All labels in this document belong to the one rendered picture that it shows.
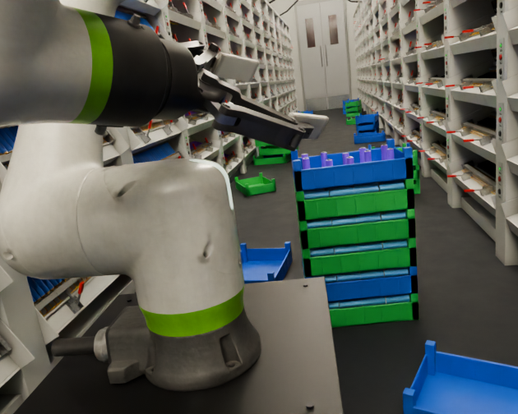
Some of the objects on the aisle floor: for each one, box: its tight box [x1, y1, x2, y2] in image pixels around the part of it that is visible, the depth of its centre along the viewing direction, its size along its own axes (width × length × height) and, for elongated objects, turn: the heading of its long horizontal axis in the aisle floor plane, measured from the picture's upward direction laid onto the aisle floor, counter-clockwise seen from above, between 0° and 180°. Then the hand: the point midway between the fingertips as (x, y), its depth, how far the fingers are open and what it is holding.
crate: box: [330, 293, 419, 328], centre depth 137 cm, size 30×20×8 cm
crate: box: [403, 340, 518, 414], centre depth 89 cm, size 30×20×8 cm
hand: (280, 97), depth 58 cm, fingers open, 13 cm apart
